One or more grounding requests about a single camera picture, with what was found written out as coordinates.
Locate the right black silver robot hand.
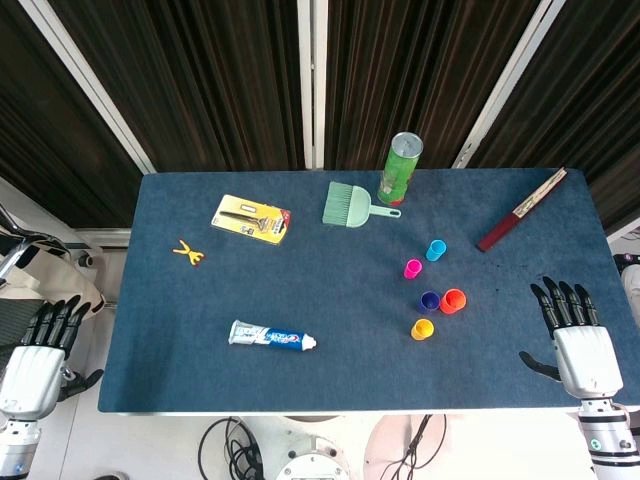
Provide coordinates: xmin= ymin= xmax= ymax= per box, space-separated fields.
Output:
xmin=518 ymin=276 xmax=626 ymax=401

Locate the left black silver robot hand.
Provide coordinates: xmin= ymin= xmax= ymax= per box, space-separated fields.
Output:
xmin=0 ymin=294 xmax=105 ymax=421

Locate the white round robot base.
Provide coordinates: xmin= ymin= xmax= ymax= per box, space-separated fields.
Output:
xmin=274 ymin=433 xmax=351 ymax=480

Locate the orange red plastic cup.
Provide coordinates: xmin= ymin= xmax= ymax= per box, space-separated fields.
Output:
xmin=439 ymin=288 xmax=468 ymax=316

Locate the dark red folded fan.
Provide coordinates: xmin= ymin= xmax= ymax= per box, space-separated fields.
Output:
xmin=477 ymin=166 xmax=569 ymax=254

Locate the yellow rubber figure toy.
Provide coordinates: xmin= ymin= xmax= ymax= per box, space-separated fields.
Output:
xmin=172 ymin=239 xmax=206 ymax=267

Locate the dark brown curtain panel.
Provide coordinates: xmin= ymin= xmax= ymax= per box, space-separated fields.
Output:
xmin=323 ymin=0 xmax=544 ymax=171
xmin=0 ymin=0 xmax=144 ymax=229
xmin=47 ymin=0 xmax=306 ymax=174
xmin=469 ymin=0 xmax=640 ymax=236

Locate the white blue toothpaste tube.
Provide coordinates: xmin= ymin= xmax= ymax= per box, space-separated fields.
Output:
xmin=228 ymin=319 xmax=318 ymax=353

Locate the green chips can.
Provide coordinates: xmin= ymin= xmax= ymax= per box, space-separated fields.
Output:
xmin=377 ymin=131 xmax=425 ymax=208

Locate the blue table mat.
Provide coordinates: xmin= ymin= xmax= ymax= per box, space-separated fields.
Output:
xmin=97 ymin=168 xmax=640 ymax=415

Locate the razor in yellow package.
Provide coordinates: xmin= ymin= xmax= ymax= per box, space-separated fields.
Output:
xmin=210 ymin=193 xmax=293 ymax=247

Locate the mint green hand brush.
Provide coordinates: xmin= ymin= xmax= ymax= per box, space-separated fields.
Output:
xmin=321 ymin=180 xmax=403 ymax=230

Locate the black cable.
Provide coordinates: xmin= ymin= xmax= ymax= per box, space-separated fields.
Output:
xmin=382 ymin=413 xmax=436 ymax=480
xmin=197 ymin=415 xmax=266 ymax=480

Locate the white frame post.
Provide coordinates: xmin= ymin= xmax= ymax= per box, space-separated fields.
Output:
xmin=452 ymin=0 xmax=571 ymax=170
xmin=17 ymin=0 xmax=157 ymax=175
xmin=297 ymin=0 xmax=329 ymax=170

